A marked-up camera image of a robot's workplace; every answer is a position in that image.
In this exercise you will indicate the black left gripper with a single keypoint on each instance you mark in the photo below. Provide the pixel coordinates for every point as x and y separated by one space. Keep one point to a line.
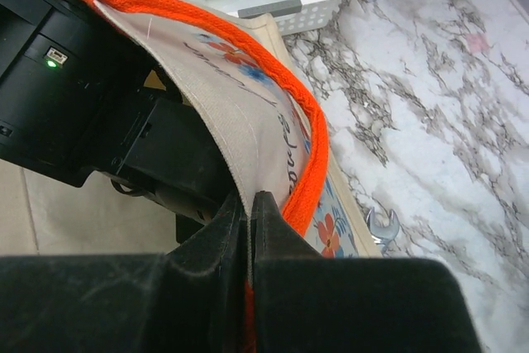
78 97

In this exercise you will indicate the silver open-end wrench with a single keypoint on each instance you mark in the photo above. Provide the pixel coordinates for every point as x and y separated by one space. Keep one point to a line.
381 234

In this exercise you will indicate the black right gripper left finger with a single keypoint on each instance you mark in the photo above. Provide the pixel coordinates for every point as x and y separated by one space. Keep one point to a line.
188 300

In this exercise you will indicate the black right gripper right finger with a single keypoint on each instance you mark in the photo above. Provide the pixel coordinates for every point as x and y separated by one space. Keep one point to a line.
305 302

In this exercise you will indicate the beige canvas tote bag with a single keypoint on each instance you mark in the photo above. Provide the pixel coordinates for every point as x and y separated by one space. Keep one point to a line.
260 129

